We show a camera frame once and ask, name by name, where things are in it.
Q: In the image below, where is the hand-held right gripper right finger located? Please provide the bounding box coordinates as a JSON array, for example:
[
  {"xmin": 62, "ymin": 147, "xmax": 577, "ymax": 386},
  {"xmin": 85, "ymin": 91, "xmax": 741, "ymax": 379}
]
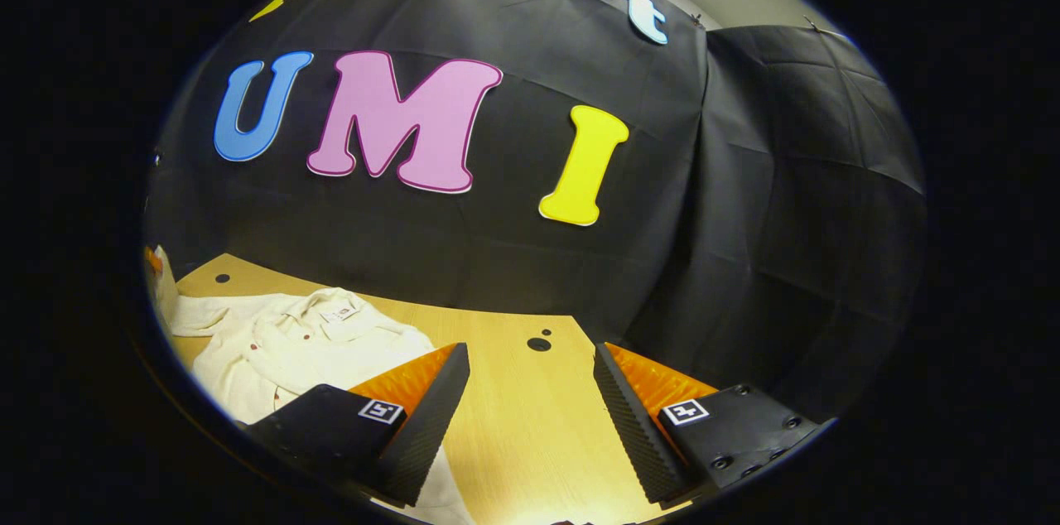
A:
[{"xmin": 592, "ymin": 343, "xmax": 830, "ymax": 507}]

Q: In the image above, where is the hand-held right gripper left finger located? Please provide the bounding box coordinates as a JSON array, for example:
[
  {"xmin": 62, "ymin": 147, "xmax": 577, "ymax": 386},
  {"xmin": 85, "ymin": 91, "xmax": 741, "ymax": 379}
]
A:
[{"xmin": 238, "ymin": 343, "xmax": 472, "ymax": 508}]

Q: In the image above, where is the white buttoned shirt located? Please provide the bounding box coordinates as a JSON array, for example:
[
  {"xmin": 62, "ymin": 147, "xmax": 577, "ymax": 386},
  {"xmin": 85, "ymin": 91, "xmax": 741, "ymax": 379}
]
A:
[{"xmin": 149, "ymin": 247, "xmax": 478, "ymax": 525}]

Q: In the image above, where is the black backdrop cloth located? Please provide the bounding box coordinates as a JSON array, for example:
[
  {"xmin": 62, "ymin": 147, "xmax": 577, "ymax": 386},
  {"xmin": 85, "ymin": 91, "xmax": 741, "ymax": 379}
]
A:
[{"xmin": 143, "ymin": 0, "xmax": 928, "ymax": 420}]

